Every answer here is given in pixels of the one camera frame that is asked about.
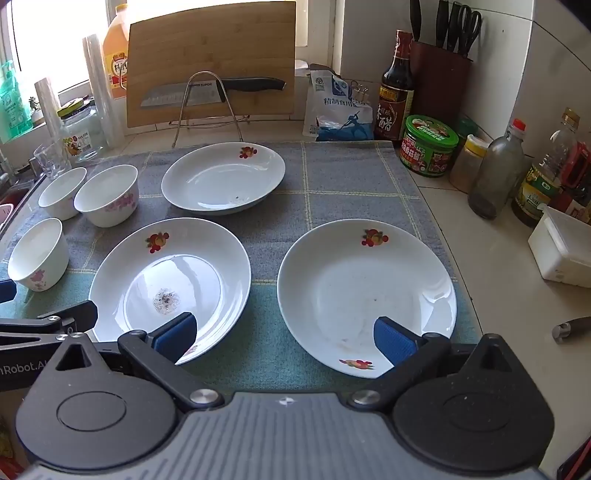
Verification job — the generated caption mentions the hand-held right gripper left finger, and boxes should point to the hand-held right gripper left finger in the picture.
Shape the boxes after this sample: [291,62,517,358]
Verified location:
[44,312,227,414]

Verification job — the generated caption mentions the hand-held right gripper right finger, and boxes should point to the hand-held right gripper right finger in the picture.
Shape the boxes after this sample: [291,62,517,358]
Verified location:
[346,316,528,410]

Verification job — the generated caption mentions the white fruit print plate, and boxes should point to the white fruit print plate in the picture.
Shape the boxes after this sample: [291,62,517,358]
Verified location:
[277,220,458,379]
[161,142,287,216]
[89,217,252,365]

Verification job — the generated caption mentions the white pink flower bowl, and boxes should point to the white pink flower bowl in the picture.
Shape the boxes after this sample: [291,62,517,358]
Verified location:
[38,167,88,221]
[74,164,140,228]
[7,217,70,292]

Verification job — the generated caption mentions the clear drinking glass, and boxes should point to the clear drinking glass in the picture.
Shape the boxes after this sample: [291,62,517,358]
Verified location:
[33,141,72,180]

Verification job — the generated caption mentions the glass jar with label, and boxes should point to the glass jar with label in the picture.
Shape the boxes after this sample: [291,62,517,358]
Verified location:
[57,102,108,162]

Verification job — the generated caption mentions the grey checked table cloth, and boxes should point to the grey checked table cloth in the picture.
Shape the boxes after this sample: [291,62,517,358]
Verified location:
[0,141,483,384]

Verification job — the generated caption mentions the green plastic bag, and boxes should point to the green plastic bag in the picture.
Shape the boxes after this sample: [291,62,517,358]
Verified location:
[0,60,34,144]

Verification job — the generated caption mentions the short plastic wrap roll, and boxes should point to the short plastic wrap roll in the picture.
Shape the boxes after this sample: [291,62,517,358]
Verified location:
[34,78,63,153]

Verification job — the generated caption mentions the yellow lid spice jar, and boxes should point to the yellow lid spice jar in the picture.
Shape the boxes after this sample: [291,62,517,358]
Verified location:
[450,135,490,193]

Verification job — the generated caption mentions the white plastic box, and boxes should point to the white plastic box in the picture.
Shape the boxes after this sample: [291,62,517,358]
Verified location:
[527,206,591,289]

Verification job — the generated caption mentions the red cap glass bottle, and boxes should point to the red cap glass bottle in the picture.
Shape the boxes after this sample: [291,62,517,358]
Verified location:
[468,119,527,220]

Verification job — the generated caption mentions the green lid sauce jar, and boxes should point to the green lid sauce jar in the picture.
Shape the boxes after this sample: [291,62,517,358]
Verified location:
[400,114,459,178]

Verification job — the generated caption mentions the cooking oil bottle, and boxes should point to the cooking oil bottle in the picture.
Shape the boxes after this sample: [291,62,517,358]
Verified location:
[512,108,581,228]

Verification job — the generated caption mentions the tall plastic wrap roll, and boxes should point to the tall plastic wrap roll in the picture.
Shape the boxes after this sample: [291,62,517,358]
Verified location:
[82,34,125,148]

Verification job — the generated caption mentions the black red appliance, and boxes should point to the black red appliance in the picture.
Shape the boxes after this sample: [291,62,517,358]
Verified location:
[556,438,591,480]

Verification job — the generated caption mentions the dark green lid spice jar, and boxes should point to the dark green lid spice jar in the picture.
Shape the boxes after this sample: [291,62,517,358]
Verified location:
[457,115,478,148]

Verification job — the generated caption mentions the white blue salt bag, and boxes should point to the white blue salt bag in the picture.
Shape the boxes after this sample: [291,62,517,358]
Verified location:
[302,64,375,142]

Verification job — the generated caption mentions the metal binder clip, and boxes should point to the metal binder clip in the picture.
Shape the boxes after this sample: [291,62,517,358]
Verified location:
[348,79,372,104]

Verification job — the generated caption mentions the dark vinegar bottle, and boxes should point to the dark vinegar bottle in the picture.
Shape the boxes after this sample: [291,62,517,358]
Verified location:
[373,30,415,141]

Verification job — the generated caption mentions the red packet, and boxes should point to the red packet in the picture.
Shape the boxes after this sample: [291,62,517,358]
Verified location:
[561,141,591,217]

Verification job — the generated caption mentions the orange juice bottle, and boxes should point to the orange juice bottle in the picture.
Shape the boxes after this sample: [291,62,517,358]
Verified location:
[102,4,129,100]

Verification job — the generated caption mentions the dark red knife block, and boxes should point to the dark red knife block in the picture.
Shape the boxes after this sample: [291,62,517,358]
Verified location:
[410,41,474,127]

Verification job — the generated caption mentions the bamboo cutting board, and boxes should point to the bamboo cutting board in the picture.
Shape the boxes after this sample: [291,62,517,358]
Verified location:
[126,1,297,129]

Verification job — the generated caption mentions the black scissors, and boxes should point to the black scissors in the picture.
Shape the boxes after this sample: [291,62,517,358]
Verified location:
[450,2,483,56]

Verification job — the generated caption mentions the brown handled tool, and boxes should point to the brown handled tool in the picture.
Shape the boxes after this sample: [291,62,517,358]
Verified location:
[551,316,591,344]

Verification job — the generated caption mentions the black handled kitchen knife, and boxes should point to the black handled kitchen knife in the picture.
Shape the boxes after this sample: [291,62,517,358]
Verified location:
[140,77,287,108]

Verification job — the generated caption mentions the metal wire rack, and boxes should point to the metal wire rack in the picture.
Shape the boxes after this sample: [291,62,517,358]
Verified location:
[170,71,252,148]

